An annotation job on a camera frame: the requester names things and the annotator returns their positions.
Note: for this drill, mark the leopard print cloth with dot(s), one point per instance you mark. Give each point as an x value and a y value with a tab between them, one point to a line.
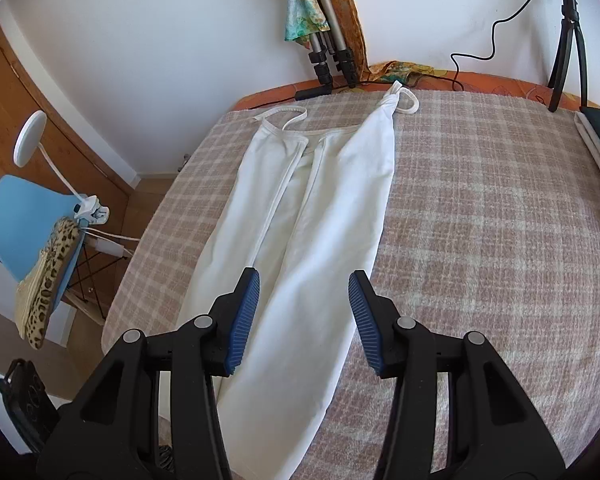
47	280

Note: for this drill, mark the plaid beige blanket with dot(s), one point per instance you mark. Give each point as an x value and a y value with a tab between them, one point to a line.
480	240

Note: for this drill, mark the black small tripod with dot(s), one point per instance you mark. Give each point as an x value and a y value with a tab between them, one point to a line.
570	35

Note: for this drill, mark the grey tripod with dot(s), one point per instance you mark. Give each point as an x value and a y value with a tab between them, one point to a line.
327	25

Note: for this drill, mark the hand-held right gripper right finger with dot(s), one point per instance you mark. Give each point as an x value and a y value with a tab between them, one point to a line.
364	321

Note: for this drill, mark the blue chair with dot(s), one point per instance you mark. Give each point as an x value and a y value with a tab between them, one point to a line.
25	220

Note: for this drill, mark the black bag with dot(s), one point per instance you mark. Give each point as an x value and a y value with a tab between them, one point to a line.
22	400

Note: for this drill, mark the orange patterned fabric strip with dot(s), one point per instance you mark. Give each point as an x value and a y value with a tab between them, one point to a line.
347	15

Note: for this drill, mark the white desk lamp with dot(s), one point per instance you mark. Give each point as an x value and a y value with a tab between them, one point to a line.
35	135

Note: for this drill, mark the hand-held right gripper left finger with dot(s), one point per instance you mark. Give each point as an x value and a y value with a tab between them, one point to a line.
244	321

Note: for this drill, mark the colourful floral scarf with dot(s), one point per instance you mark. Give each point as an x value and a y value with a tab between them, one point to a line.
302	10

